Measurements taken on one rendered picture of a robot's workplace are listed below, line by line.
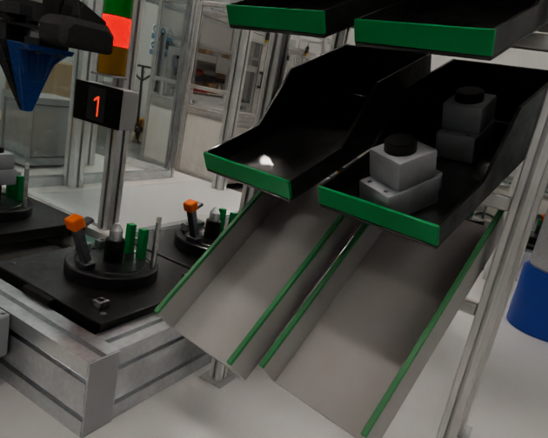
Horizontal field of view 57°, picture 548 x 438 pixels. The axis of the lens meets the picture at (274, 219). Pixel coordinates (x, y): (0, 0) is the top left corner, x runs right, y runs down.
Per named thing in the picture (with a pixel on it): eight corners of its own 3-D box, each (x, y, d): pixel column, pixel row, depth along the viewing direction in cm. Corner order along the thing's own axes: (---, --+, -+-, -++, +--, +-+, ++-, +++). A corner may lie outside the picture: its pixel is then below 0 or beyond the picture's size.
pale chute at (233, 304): (245, 381, 54) (229, 364, 51) (171, 328, 62) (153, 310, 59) (381, 198, 64) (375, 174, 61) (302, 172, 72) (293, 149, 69)
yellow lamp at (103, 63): (109, 75, 88) (112, 45, 87) (90, 70, 90) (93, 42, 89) (130, 77, 92) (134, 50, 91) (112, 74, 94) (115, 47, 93)
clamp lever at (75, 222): (84, 266, 73) (71, 222, 69) (76, 262, 74) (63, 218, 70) (103, 254, 75) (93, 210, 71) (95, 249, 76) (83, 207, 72)
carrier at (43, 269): (99, 338, 64) (110, 246, 61) (-10, 274, 75) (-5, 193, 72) (217, 292, 84) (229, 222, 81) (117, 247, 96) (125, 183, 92)
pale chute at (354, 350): (375, 452, 47) (364, 436, 44) (272, 381, 55) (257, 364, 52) (504, 234, 57) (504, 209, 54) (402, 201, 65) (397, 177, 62)
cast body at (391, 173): (387, 225, 47) (389, 157, 43) (358, 205, 50) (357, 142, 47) (454, 195, 50) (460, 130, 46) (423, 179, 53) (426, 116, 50)
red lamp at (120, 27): (112, 44, 87) (116, 15, 85) (93, 41, 89) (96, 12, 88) (134, 49, 91) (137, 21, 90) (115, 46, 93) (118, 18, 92)
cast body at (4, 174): (-18, 187, 90) (-16, 149, 89) (-31, 181, 92) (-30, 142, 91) (26, 183, 98) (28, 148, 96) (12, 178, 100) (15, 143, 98)
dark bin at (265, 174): (290, 202, 51) (283, 135, 47) (206, 170, 59) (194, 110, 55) (428, 109, 67) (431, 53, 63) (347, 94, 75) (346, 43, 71)
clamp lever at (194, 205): (195, 240, 94) (190, 205, 89) (187, 236, 94) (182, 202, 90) (207, 231, 96) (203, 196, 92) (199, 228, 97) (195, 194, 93)
